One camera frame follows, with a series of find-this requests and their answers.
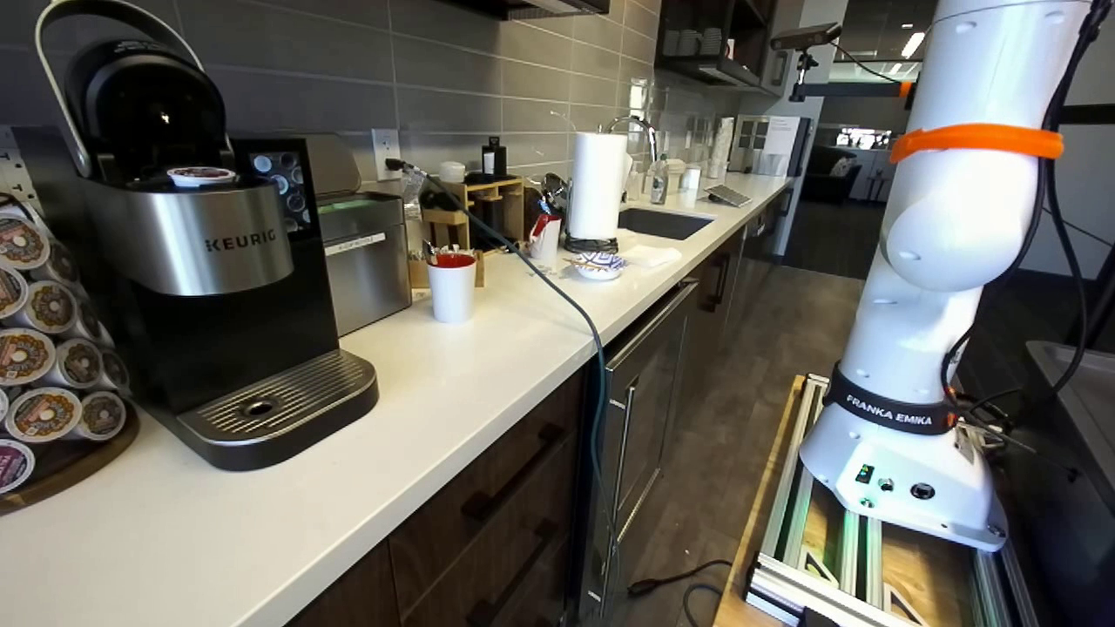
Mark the white wall outlet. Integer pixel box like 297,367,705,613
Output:
374,127,403,179

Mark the chrome faucet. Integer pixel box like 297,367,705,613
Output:
627,77,663,208

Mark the wooden cart with aluminium frame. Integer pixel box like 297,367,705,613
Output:
710,368,1047,627

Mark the white coffee pod in brewer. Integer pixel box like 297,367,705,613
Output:
164,164,240,192

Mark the dark wall shelf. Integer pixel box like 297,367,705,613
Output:
656,0,781,99

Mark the wooden condiment organizer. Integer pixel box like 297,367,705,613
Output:
419,170,530,293

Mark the black power cable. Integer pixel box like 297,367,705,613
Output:
385,158,613,597

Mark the small black bottle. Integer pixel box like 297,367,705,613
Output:
479,134,511,185

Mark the white cup holding pens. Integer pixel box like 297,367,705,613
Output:
526,214,565,268

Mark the dark wooden counter cabinet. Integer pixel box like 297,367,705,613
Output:
289,194,804,627

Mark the grey dishwasher front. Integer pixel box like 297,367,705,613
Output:
595,282,700,597

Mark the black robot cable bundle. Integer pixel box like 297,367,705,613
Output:
923,0,1109,449

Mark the orange strap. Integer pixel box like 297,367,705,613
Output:
889,123,1065,166

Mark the white cup with red rim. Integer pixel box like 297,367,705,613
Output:
426,246,479,329

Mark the dark side table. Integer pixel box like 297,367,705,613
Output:
960,275,1115,627

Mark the coffee pod carousel rack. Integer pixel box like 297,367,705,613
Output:
0,127,142,516

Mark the black silver Keurig coffee machine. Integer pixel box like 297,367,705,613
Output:
31,0,384,474

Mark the stainless steel box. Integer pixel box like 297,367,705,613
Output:
313,187,414,343

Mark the black floor cable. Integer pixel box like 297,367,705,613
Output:
624,556,734,627

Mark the white paper towel roll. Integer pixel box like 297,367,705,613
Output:
565,130,629,244

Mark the dark kitchen sink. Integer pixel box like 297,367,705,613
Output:
615,207,715,244

